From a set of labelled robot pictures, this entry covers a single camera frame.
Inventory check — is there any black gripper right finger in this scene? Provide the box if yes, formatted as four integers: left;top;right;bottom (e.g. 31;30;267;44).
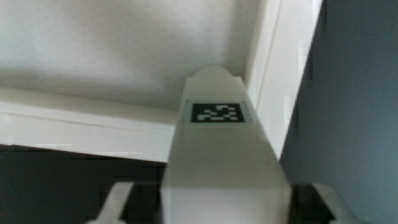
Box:
290;183;363;224

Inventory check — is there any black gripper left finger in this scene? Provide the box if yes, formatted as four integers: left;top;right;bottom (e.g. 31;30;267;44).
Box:
88;182;159;224

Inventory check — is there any white front fence rail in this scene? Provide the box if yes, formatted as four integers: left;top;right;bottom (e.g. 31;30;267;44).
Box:
0;102;177;162

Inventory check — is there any white desk top tray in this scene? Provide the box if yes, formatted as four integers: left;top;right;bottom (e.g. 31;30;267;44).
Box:
0;0;326;148

